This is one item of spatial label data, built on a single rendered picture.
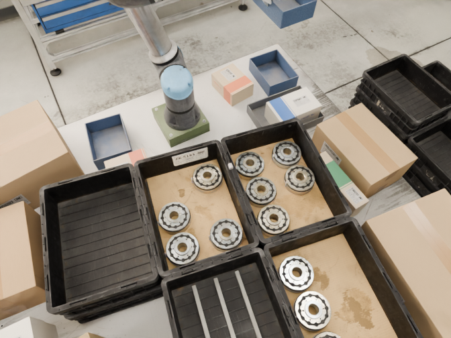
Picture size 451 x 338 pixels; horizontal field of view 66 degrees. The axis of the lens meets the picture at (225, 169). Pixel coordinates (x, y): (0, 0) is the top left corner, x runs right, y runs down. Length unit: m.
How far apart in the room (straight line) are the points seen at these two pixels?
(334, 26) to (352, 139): 2.04
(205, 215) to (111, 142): 0.58
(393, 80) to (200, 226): 1.47
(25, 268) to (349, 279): 0.97
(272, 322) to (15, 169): 0.97
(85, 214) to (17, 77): 2.04
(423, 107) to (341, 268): 1.21
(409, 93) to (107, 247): 1.71
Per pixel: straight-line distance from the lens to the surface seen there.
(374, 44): 3.22
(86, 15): 2.85
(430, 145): 2.14
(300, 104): 1.51
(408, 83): 2.22
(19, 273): 1.24
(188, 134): 1.45
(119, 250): 1.17
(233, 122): 1.53
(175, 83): 1.30
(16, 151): 1.41
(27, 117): 1.49
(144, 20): 1.27
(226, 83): 1.58
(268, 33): 3.12
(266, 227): 1.12
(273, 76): 1.73
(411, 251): 1.18
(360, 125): 1.41
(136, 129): 1.56
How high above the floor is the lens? 1.90
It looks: 59 degrees down
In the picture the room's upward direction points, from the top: straight up
